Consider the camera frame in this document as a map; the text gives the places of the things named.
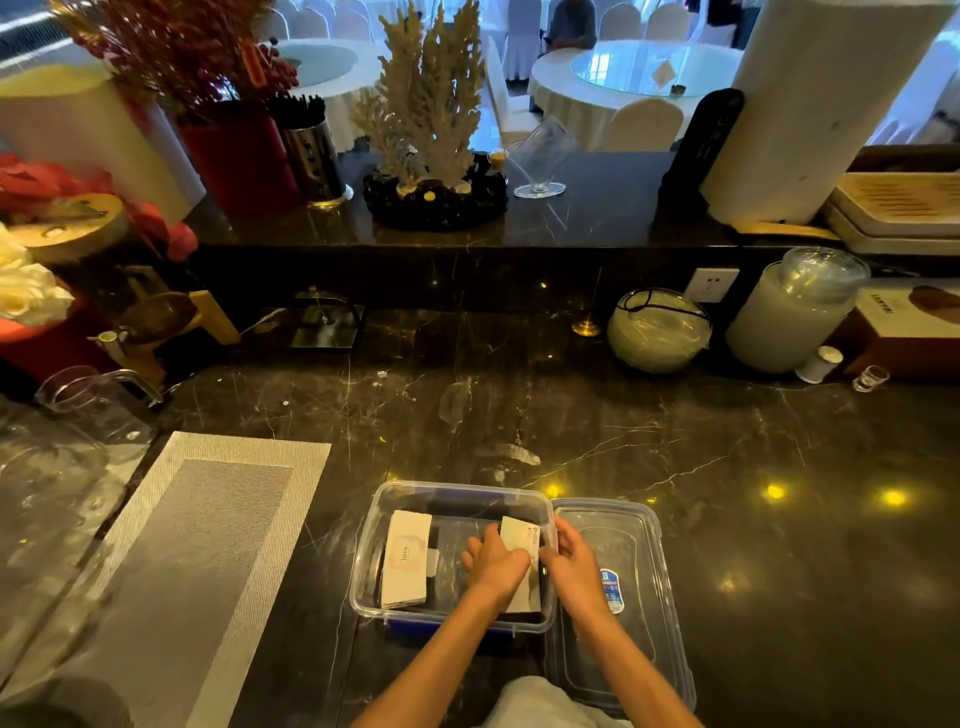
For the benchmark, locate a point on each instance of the sleeve of clear plastic cups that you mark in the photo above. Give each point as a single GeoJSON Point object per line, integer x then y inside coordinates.
{"type": "Point", "coordinates": [787, 315]}

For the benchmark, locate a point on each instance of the white paper card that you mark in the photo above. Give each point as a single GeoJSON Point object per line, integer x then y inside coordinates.
{"type": "Point", "coordinates": [521, 537]}

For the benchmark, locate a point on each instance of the person's right forearm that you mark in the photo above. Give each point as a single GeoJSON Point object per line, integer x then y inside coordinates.
{"type": "Point", "coordinates": [634, 675]}

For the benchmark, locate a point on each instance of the small clear shot glass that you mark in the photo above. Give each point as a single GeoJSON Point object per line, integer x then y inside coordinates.
{"type": "Point", "coordinates": [870, 379]}

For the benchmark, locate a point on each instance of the white covered chair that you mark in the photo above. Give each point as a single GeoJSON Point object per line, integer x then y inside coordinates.
{"type": "Point", "coordinates": [643, 126]}
{"type": "Point", "coordinates": [506, 105]}

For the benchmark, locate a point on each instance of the stack of beige trays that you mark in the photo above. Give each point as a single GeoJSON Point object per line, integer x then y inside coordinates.
{"type": "Point", "coordinates": [896, 210]}

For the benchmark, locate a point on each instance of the small white cup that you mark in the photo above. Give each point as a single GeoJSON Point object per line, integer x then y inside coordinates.
{"type": "Point", "coordinates": [817, 365]}

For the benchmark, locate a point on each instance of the white coral ornament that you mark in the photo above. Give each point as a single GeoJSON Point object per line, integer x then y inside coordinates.
{"type": "Point", "coordinates": [435, 97]}

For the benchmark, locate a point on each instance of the black metal napkin holder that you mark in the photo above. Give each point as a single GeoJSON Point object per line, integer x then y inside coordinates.
{"type": "Point", "coordinates": [324, 322]}

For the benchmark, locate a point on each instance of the clear glass pitcher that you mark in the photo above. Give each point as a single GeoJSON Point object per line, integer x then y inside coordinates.
{"type": "Point", "coordinates": [97, 405]}

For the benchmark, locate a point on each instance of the wooden rack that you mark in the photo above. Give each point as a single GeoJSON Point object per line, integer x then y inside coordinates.
{"type": "Point", "coordinates": [161, 315]}

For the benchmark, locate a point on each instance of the bundle of black chopsticks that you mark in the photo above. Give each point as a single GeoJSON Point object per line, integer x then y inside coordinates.
{"type": "Point", "coordinates": [296, 109]}

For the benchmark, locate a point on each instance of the white rose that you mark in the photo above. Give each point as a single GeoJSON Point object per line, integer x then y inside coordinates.
{"type": "Point", "coordinates": [26, 289]}

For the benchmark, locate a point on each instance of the person's left forearm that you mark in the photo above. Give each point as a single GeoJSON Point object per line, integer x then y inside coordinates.
{"type": "Point", "coordinates": [439, 664]}

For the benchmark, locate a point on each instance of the round table with white cloth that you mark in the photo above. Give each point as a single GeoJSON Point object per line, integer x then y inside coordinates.
{"type": "Point", "coordinates": [334, 71]}
{"type": "Point", "coordinates": [637, 75]}

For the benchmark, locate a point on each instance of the red berry bouquet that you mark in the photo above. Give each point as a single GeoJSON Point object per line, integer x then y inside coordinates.
{"type": "Point", "coordinates": [180, 45]}

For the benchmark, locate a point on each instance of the brown and white cardboard box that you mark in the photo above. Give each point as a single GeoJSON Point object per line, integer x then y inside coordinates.
{"type": "Point", "coordinates": [907, 326]}

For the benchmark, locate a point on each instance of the white wall socket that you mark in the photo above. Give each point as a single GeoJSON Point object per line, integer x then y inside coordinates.
{"type": "Point", "coordinates": [711, 285]}

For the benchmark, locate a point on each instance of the clear plastic storage container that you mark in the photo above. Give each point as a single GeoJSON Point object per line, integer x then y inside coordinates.
{"type": "Point", "coordinates": [450, 502]}

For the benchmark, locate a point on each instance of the red artificial flowers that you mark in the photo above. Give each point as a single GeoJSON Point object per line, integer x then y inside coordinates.
{"type": "Point", "coordinates": [45, 184]}

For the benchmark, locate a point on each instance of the person's right thumb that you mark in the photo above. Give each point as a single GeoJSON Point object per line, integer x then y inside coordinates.
{"type": "Point", "coordinates": [550, 559]}

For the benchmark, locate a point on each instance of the steel chopstick holder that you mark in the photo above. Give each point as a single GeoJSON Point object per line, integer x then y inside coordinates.
{"type": "Point", "coordinates": [313, 161]}

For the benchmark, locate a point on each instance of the clear plastic container lid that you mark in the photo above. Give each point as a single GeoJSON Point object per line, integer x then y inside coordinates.
{"type": "Point", "coordinates": [637, 570]}

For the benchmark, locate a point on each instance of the row of white covered chairs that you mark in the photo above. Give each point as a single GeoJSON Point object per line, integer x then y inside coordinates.
{"type": "Point", "coordinates": [330, 16]}

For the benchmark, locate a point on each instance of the person's right hand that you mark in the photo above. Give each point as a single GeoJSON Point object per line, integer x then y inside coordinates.
{"type": "Point", "coordinates": [576, 576]}

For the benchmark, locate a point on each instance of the person's light grey clothing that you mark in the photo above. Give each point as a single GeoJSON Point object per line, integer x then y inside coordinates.
{"type": "Point", "coordinates": [551, 705]}

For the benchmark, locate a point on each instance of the round wooden slice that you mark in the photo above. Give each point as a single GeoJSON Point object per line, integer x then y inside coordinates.
{"type": "Point", "coordinates": [71, 229]}

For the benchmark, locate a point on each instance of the person's left hand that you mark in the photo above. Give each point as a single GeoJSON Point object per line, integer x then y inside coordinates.
{"type": "Point", "coordinates": [496, 568]}

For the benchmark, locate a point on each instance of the slanted clear glass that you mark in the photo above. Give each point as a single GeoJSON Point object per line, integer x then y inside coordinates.
{"type": "Point", "coordinates": [541, 154]}

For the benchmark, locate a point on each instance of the white cylinder lamp shade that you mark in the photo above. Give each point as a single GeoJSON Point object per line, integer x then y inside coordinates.
{"type": "Point", "coordinates": [82, 127]}

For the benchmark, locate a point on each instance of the small golden stand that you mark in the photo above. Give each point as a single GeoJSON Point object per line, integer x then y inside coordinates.
{"type": "Point", "coordinates": [586, 326]}

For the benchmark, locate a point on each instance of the grey woven placemat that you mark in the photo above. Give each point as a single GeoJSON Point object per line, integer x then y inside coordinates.
{"type": "Point", "coordinates": [180, 577]}

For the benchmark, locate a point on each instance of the black upright stand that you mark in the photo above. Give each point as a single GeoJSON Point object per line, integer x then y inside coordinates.
{"type": "Point", "coordinates": [701, 150]}

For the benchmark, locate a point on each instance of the black ornament base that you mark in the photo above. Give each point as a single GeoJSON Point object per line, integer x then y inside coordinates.
{"type": "Point", "coordinates": [435, 208]}

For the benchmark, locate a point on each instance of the red vase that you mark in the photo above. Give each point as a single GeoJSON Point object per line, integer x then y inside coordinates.
{"type": "Point", "coordinates": [240, 161]}

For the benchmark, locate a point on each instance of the person's left thumb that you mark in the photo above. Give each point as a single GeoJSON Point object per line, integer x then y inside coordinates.
{"type": "Point", "coordinates": [493, 537]}

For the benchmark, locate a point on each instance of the large white cylinder column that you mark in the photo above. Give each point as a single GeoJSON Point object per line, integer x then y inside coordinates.
{"type": "Point", "coordinates": [810, 105]}

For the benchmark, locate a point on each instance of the stack of white cards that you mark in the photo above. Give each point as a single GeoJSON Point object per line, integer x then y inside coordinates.
{"type": "Point", "coordinates": [406, 559]}

